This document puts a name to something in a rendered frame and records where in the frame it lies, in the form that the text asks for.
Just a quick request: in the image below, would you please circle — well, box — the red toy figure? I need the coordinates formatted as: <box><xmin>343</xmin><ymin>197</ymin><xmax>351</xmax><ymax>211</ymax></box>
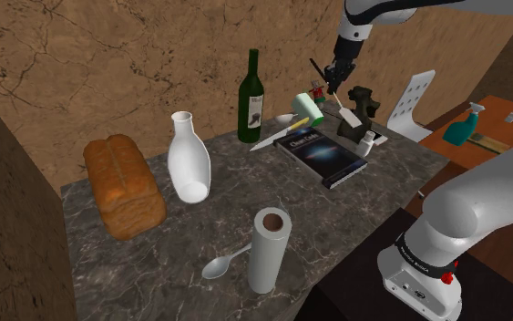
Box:
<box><xmin>308</xmin><ymin>79</ymin><xmax>327</xmax><ymax>111</ymax></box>

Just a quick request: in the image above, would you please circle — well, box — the green wine bottle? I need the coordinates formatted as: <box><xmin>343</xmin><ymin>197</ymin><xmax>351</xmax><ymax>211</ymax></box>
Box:
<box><xmin>237</xmin><ymin>47</ymin><xmax>265</xmax><ymax>144</ymax></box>

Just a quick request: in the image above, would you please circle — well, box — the small white ladle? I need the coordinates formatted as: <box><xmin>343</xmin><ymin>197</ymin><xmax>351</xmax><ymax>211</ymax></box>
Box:
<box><xmin>275</xmin><ymin>112</ymin><xmax>300</xmax><ymax>126</ymax></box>

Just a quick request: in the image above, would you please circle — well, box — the white vase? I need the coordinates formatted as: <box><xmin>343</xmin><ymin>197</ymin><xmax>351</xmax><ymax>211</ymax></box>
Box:
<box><xmin>167</xmin><ymin>110</ymin><xmax>212</xmax><ymax>204</ymax></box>

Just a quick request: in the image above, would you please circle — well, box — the silver spoon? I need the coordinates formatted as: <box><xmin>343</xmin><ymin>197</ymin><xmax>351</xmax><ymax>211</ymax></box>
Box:
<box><xmin>200</xmin><ymin>242</ymin><xmax>252</xmax><ymax>281</ymax></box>

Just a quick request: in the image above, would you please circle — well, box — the brown bread loaf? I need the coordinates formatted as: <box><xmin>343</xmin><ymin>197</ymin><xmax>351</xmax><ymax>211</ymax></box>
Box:
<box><xmin>82</xmin><ymin>133</ymin><xmax>169</xmax><ymax>242</ymax></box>

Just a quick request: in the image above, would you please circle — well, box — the white paper towel roll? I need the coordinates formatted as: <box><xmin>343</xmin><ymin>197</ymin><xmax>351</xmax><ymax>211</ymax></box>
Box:
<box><xmin>247</xmin><ymin>206</ymin><xmax>293</xmax><ymax>295</ymax></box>

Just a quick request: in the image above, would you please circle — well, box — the dark blue book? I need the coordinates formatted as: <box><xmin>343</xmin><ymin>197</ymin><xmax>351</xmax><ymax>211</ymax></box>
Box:
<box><xmin>272</xmin><ymin>126</ymin><xmax>369</xmax><ymax>190</ymax></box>

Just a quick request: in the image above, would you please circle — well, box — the yellow handled knife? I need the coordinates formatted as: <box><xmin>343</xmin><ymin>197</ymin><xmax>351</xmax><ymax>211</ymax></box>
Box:
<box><xmin>249</xmin><ymin>117</ymin><xmax>311</xmax><ymax>152</ymax></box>

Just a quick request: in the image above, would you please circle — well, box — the white and green mallet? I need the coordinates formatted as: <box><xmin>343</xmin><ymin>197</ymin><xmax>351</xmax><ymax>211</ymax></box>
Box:
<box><xmin>291</xmin><ymin>92</ymin><xmax>325</xmax><ymax>129</ymax></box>

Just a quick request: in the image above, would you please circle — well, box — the orange wooden table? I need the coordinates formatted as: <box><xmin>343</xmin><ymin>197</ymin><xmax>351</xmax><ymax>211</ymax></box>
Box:
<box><xmin>417</xmin><ymin>94</ymin><xmax>513</xmax><ymax>171</ymax></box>

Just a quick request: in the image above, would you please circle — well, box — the small white bottle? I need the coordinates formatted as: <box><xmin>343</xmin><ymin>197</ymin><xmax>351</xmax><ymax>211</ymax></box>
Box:
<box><xmin>354</xmin><ymin>129</ymin><xmax>377</xmax><ymax>158</ymax></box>

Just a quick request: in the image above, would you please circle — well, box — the dark robot stand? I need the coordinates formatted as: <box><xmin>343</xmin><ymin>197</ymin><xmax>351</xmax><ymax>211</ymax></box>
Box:
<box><xmin>294</xmin><ymin>207</ymin><xmax>513</xmax><ymax>321</ymax></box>

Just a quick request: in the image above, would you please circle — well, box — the dark sculpture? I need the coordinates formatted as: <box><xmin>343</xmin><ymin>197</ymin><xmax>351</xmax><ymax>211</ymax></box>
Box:
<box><xmin>336</xmin><ymin>85</ymin><xmax>382</xmax><ymax>144</ymax></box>

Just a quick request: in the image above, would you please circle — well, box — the white perforated chair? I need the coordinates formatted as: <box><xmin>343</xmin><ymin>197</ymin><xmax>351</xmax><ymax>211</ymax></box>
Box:
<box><xmin>386</xmin><ymin>68</ymin><xmax>436</xmax><ymax>144</ymax></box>

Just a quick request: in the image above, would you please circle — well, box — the white spatula with black handle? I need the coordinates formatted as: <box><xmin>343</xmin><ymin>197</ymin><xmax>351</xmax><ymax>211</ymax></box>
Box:
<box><xmin>308</xmin><ymin>57</ymin><xmax>364</xmax><ymax>129</ymax></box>

